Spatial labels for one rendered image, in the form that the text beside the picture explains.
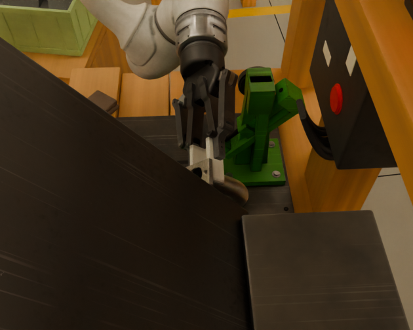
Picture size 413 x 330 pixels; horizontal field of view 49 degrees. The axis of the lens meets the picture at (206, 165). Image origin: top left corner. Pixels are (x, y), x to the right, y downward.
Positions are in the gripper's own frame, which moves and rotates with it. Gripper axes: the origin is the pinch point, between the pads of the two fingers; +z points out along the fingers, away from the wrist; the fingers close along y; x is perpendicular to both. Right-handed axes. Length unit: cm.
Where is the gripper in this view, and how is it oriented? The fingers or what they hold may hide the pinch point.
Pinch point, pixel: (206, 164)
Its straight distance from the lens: 68.6
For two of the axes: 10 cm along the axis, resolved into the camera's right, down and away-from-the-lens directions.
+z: 0.4, 9.3, -3.8
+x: 7.1, 2.4, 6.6
